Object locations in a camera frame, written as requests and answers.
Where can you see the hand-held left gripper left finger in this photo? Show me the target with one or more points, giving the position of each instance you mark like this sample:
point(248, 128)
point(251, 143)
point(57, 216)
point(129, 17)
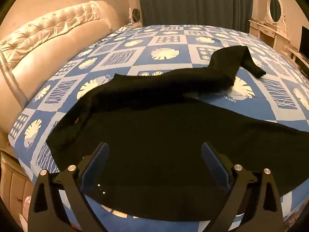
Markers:
point(96, 164)

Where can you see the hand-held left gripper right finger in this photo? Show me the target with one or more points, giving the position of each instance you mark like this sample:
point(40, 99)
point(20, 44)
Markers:
point(214, 164)

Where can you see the black pants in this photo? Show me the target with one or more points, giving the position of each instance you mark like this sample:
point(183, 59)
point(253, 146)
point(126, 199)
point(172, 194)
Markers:
point(157, 137)

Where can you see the blue patterned bedsheet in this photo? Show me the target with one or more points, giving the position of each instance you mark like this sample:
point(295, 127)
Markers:
point(169, 53)

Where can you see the cream tufted headboard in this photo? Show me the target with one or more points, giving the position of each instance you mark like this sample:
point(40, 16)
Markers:
point(48, 53)

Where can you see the cream television stand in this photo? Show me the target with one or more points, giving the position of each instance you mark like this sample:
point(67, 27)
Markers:
point(298, 58)

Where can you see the cream dressing table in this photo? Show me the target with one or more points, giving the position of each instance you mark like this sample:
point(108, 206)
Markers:
point(265, 32)

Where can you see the black television screen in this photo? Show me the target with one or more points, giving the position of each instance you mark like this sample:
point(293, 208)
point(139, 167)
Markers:
point(304, 41)

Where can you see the dark curtain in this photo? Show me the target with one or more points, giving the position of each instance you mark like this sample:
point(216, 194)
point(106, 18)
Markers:
point(193, 2)

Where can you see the oval vanity mirror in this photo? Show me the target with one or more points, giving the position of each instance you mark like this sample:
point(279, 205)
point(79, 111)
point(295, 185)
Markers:
point(275, 7)

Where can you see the cream bed frame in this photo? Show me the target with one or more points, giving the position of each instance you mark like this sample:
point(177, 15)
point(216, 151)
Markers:
point(14, 186)

